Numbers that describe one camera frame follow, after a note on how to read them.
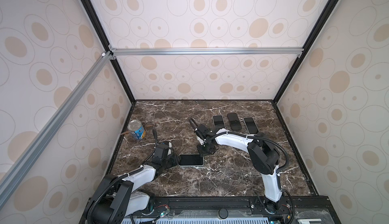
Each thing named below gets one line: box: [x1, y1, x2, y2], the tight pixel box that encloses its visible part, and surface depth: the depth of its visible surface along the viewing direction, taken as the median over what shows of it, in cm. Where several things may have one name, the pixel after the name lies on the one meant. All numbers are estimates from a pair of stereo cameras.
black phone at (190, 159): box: [178, 154, 204, 166], surface depth 90 cm
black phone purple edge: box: [243, 117, 259, 135], surface depth 108 cm
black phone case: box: [226, 112, 243, 131], surface depth 108 cm
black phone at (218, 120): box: [212, 115, 225, 128], surface depth 109 cm
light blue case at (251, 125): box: [243, 117, 260, 135], surface depth 108 cm
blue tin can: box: [127, 119, 146, 140], surface depth 94 cm
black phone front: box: [226, 112, 243, 131], surface depth 108 cm
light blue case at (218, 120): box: [212, 115, 226, 129], surface depth 109 cm
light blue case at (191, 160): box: [177, 153, 205, 167], surface depth 90 cm
